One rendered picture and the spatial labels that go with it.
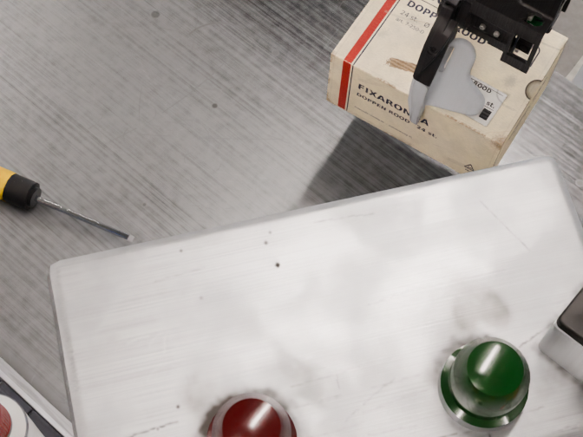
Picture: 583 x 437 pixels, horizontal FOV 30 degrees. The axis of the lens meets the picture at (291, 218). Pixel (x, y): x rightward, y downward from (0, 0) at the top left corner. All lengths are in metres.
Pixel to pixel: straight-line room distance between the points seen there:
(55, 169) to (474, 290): 0.79
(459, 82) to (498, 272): 0.53
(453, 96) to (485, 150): 0.06
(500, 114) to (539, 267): 0.56
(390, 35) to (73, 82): 0.37
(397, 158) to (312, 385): 0.78
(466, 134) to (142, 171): 0.34
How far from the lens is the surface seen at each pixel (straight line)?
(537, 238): 0.35
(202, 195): 1.07
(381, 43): 0.92
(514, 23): 0.81
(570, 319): 0.32
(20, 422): 0.78
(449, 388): 0.32
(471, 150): 0.92
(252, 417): 0.30
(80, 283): 0.34
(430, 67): 0.86
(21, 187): 1.06
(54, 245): 1.06
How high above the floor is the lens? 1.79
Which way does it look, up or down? 65 degrees down
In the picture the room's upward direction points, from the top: 4 degrees clockwise
